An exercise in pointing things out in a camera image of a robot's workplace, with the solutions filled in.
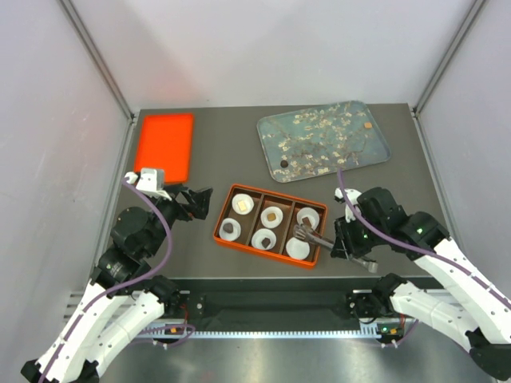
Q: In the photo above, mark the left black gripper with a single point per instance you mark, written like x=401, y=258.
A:
x=202, y=199

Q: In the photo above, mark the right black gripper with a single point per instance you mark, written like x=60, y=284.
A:
x=345, y=243

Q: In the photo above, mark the metal tongs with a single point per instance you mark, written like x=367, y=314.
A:
x=307, y=234

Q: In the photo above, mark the orange chocolate box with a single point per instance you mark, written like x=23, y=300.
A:
x=251, y=223

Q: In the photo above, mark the dark square chocolate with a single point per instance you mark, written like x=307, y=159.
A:
x=266, y=242

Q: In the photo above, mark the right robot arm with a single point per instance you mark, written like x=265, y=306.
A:
x=479, y=323

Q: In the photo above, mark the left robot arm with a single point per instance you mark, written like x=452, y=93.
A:
x=124, y=294

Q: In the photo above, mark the white paper cup front-left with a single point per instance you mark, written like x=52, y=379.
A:
x=233, y=236

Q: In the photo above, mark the white paper cup back-left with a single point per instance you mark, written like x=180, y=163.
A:
x=242, y=197

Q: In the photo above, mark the white paper cup back-right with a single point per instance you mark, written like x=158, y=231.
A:
x=311, y=214

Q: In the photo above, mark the white paper cup front-right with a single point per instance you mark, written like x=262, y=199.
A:
x=297, y=249

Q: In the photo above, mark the white paper cup back-middle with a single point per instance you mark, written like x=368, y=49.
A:
x=271, y=224

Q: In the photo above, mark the orange box lid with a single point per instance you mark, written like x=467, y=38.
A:
x=165, y=142

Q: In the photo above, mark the floral blue tray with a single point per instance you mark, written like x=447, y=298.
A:
x=319, y=140

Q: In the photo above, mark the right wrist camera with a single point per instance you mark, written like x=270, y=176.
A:
x=375, y=205

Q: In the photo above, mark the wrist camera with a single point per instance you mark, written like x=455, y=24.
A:
x=375, y=205
x=149, y=181

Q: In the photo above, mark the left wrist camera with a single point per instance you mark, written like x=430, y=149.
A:
x=149, y=181

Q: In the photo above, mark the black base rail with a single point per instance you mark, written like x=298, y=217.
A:
x=275, y=304

